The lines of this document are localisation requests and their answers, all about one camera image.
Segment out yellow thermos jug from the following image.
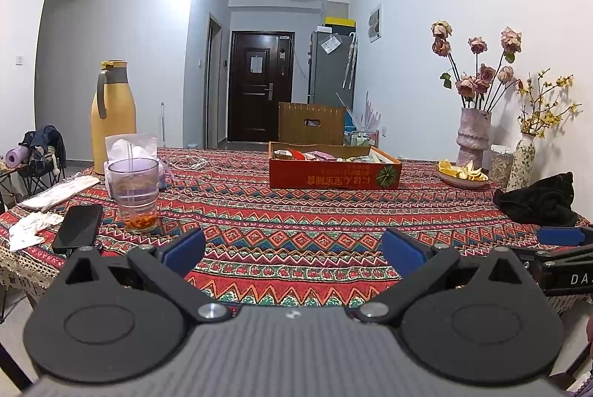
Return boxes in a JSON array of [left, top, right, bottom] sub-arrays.
[[91, 60, 137, 176]]

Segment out grey side door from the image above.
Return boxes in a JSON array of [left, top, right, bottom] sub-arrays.
[[205, 12, 224, 150]]

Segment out framed wall picture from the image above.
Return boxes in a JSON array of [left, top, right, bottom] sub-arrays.
[[368, 3, 383, 43]]

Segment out crumpled white tissue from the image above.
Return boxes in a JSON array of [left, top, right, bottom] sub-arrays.
[[8, 212, 64, 252]]

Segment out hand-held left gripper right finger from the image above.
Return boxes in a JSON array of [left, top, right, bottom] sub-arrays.
[[356, 227, 531, 326]]

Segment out yellow flower branches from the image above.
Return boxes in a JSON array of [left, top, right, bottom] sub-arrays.
[[515, 70, 582, 139]]

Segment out glass cup with straw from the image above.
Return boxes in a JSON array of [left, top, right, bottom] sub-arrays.
[[107, 142, 160, 234]]

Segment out dried pink roses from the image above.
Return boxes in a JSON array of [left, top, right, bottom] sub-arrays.
[[431, 20, 524, 111]]

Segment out white towel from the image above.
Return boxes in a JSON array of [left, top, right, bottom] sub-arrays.
[[19, 175, 100, 210]]

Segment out pile of yellow peels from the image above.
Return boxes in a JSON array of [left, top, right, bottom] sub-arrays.
[[438, 159, 489, 181]]

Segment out folding chair with clothes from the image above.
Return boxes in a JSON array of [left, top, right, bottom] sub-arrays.
[[19, 125, 67, 194]]

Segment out purple tissue pack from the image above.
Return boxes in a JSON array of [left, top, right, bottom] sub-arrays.
[[105, 133, 168, 191]]

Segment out black cloth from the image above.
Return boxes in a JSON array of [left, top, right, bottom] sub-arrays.
[[492, 171, 580, 227]]

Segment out red cardboard box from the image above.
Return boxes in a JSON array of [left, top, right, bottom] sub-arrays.
[[269, 141, 403, 190]]

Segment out hanging folded umbrella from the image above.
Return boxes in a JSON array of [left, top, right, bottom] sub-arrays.
[[343, 32, 358, 90]]

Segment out glass storage jar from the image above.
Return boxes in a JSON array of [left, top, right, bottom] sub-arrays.
[[488, 144, 515, 189]]

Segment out black smartphone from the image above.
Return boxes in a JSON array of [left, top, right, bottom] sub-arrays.
[[52, 204, 103, 254]]

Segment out grey refrigerator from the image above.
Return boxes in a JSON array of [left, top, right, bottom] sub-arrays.
[[308, 29, 357, 106]]

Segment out dark brown entrance door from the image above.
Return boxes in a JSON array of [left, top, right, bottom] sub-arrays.
[[227, 30, 296, 143]]

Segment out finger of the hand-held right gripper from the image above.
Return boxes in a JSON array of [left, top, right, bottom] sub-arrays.
[[537, 225, 593, 246], [514, 245, 593, 270]]

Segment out purple rolled mat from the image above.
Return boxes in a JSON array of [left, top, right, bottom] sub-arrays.
[[4, 147, 31, 169]]

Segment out white cable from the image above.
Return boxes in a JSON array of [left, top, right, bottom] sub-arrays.
[[160, 151, 209, 171]]

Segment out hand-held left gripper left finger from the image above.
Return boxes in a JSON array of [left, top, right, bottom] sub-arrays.
[[62, 227, 232, 326]]

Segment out brown oval plate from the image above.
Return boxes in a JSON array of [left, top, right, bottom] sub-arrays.
[[437, 160, 491, 189]]

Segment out pink ribbed vase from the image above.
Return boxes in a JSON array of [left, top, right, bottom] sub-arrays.
[[456, 107, 492, 171]]

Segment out row of packed snack packets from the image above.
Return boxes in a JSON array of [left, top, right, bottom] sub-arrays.
[[273, 148, 392, 164]]

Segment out yellow and black box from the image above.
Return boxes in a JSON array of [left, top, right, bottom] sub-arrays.
[[323, 16, 357, 30]]

